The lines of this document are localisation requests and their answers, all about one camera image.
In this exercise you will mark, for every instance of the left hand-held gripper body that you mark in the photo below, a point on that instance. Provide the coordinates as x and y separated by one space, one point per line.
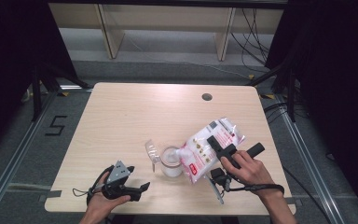
118 174

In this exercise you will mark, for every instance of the round dark table grommet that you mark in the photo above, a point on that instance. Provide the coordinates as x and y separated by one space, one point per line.
207 97

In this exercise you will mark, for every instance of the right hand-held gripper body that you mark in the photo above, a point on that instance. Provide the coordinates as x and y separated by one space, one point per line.
228 151

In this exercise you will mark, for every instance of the black metal stand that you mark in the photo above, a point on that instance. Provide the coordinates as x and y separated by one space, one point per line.
291 93
36 93

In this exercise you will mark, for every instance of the beige shelf unit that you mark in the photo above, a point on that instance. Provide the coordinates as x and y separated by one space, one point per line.
167 18

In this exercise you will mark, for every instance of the red and white pouch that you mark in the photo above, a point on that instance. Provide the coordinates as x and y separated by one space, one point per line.
199 155

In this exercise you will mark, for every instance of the metal floor rail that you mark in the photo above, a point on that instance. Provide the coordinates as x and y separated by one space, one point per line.
310 158
15 158

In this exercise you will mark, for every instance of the clear glass jar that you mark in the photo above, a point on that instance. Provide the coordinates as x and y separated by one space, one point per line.
171 169

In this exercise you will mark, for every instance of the person's right hand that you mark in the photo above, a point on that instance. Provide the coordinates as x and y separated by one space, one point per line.
251 174

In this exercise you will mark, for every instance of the black curtain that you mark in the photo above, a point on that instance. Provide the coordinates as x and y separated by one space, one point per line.
338 77
9 62

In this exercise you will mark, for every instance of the person's left hand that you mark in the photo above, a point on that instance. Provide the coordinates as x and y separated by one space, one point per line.
99 205

